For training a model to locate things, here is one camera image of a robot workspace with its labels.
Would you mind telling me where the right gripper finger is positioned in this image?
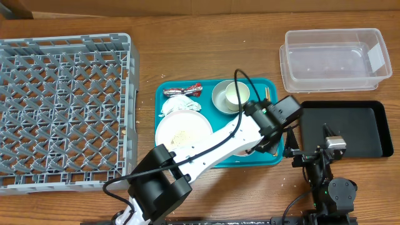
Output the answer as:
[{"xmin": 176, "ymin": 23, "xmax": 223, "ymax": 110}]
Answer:
[
  {"xmin": 322, "ymin": 123, "xmax": 337, "ymax": 139},
  {"xmin": 284, "ymin": 127, "xmax": 299, "ymax": 151}
]

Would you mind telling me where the wooden chopstick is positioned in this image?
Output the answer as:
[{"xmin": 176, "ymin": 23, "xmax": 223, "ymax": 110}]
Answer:
[
  {"xmin": 265, "ymin": 87, "xmax": 279, "ymax": 157},
  {"xmin": 265, "ymin": 87, "xmax": 277, "ymax": 157}
]

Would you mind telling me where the white cup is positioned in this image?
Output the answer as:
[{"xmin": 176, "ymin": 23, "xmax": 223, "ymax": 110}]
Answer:
[{"xmin": 225, "ymin": 81, "xmax": 250, "ymax": 111}]

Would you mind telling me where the grey green bowl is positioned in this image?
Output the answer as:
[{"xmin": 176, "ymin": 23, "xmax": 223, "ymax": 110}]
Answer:
[{"xmin": 212, "ymin": 80, "xmax": 239, "ymax": 114}]

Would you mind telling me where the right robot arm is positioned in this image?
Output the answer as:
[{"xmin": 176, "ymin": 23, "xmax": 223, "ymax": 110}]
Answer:
[{"xmin": 276, "ymin": 124, "xmax": 358, "ymax": 225}]

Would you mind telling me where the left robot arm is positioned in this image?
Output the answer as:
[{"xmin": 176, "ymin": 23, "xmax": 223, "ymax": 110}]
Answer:
[{"xmin": 112, "ymin": 100, "xmax": 301, "ymax": 224}]

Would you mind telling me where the teal serving tray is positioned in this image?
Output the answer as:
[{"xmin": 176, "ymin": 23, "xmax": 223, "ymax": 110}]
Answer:
[{"xmin": 154, "ymin": 78, "xmax": 284, "ymax": 168}]

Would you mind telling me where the black plastic tray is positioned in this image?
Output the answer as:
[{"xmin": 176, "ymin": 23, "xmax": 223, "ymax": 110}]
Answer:
[{"xmin": 299, "ymin": 101, "xmax": 394, "ymax": 158}]

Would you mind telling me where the clear plastic storage bin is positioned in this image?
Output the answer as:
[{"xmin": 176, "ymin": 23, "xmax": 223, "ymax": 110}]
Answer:
[{"xmin": 279, "ymin": 28, "xmax": 393, "ymax": 93}]

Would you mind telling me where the red silver snack wrapper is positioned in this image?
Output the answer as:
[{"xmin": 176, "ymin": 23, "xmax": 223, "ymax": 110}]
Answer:
[{"xmin": 162, "ymin": 82, "xmax": 203, "ymax": 98}]

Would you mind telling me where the crumpled white napkin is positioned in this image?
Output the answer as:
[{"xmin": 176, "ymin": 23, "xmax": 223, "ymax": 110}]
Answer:
[{"xmin": 159, "ymin": 95, "xmax": 201, "ymax": 118}]

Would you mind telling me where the large white dinner plate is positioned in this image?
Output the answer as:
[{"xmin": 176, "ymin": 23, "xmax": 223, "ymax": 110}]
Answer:
[{"xmin": 154, "ymin": 110, "xmax": 213, "ymax": 151}]

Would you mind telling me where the grey plastic dish rack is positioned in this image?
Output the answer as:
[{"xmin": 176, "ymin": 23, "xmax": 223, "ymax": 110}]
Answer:
[{"xmin": 1, "ymin": 33, "xmax": 139, "ymax": 196}]

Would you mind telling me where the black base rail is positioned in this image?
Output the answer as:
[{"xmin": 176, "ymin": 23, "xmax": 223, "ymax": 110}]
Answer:
[{"xmin": 80, "ymin": 217, "xmax": 358, "ymax": 225}]

